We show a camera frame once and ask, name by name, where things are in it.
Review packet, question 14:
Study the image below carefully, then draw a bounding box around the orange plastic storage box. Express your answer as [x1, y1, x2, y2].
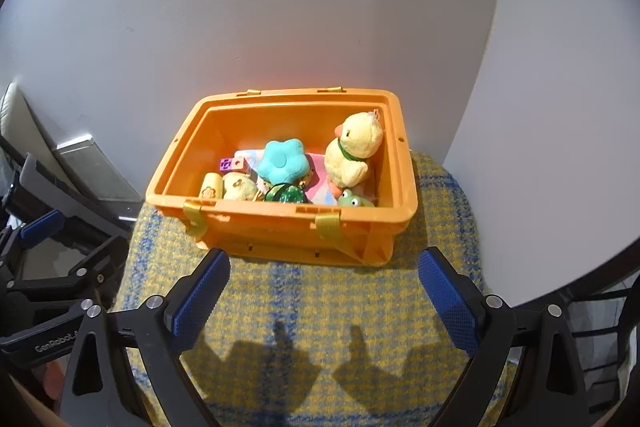
[145, 88, 418, 267]

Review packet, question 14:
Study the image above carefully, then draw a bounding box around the yellow duck plush toy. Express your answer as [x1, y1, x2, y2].
[324, 109, 384, 198]

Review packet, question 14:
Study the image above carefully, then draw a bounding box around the person's left hand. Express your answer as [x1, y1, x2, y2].
[42, 360, 65, 400]

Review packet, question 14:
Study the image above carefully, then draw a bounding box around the grey metal radiator panel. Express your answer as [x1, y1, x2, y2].
[52, 133, 143, 223]

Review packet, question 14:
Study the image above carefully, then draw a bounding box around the small cream plush toy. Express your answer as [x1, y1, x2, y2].
[222, 172, 258, 202]

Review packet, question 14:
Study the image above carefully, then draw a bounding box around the pink purple cube block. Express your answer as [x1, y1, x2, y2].
[218, 156, 250, 174]

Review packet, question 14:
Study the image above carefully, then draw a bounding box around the teal flower plush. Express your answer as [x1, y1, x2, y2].
[256, 139, 309, 185]

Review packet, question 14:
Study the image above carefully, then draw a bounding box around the yellow toy cup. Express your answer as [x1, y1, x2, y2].
[198, 172, 224, 199]

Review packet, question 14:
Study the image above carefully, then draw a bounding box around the blue yellow woven blanket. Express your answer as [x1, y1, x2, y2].
[112, 148, 522, 427]

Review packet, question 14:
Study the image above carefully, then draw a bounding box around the green frog toy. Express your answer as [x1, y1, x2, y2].
[337, 188, 374, 208]

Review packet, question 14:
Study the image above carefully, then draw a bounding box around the green marble ball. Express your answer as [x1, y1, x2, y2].
[264, 183, 309, 204]

